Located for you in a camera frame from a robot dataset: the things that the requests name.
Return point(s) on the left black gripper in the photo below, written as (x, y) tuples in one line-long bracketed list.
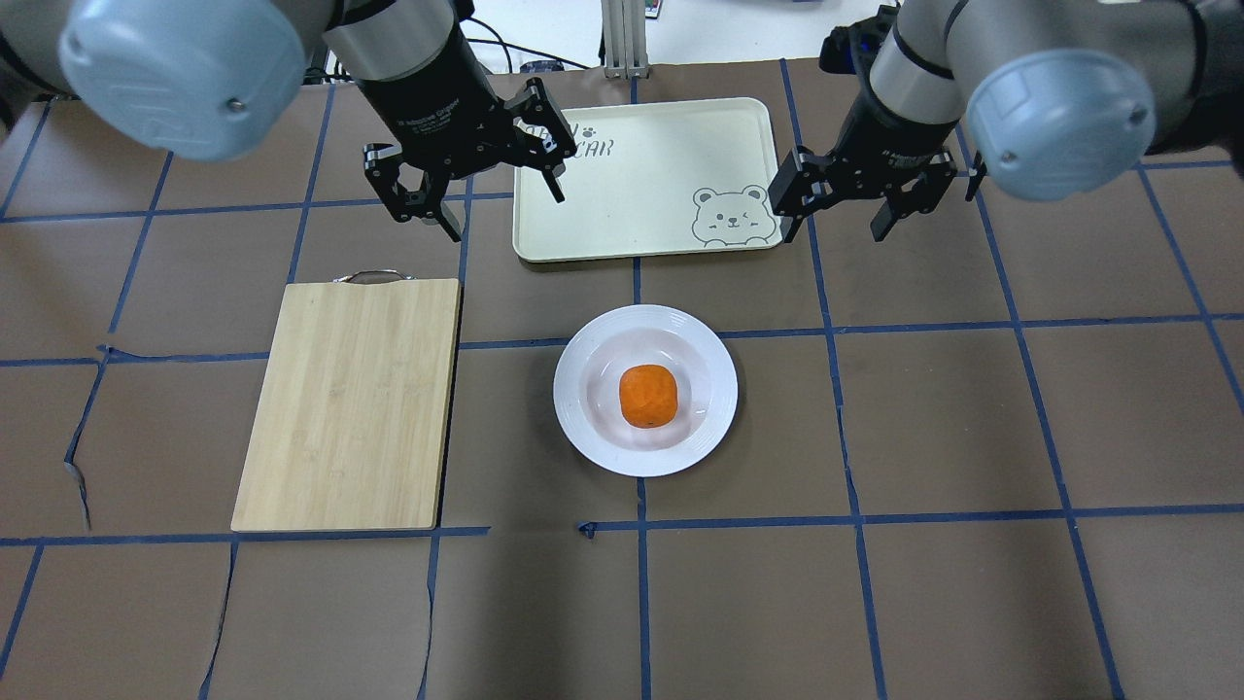
[(431, 102)]

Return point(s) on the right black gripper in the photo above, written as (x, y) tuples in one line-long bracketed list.
[(882, 135)]

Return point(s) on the white round plate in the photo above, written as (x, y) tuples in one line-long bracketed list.
[(589, 374)]

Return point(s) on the orange fruit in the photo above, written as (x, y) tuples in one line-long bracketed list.
[(648, 396)]

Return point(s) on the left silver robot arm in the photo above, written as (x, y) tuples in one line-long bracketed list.
[(207, 80)]

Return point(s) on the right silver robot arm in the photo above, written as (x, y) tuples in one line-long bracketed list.
[(1059, 97)]

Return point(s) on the cream bear tray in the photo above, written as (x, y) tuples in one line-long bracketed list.
[(663, 179)]

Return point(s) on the bamboo cutting board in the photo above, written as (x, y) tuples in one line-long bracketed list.
[(350, 432)]

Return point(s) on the aluminium frame post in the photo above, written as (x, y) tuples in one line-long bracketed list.
[(625, 39)]

